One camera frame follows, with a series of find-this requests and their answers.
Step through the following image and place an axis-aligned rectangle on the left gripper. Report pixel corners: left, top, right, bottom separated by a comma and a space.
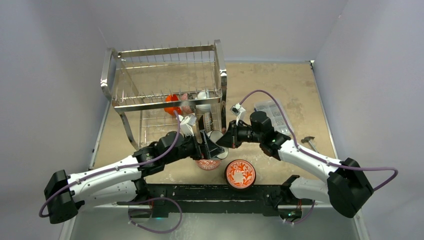
164, 130, 223, 165

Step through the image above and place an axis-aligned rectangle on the white red-rimmed bowl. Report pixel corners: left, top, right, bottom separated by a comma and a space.
205, 129, 229, 160

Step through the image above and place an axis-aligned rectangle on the red geometric pattern bowl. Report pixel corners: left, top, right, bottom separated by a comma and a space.
195, 159, 221, 171

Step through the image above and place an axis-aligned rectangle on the steel two-tier dish rack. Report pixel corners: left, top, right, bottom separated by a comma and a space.
100, 39, 228, 149

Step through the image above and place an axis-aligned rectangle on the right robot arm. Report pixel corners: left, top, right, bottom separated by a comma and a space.
216, 111, 374, 218

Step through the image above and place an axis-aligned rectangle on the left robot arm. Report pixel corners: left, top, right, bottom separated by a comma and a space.
38, 131, 227, 224

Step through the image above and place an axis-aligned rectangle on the red floral pattern bowl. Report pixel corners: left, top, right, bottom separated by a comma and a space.
224, 159, 257, 191

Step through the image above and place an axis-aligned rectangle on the clear plastic screw box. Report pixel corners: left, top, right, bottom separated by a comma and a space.
254, 99, 294, 136

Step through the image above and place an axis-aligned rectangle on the black hex key tool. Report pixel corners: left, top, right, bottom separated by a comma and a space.
301, 136, 318, 153

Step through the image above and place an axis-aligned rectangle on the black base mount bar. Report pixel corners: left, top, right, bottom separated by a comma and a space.
116, 183, 314, 220

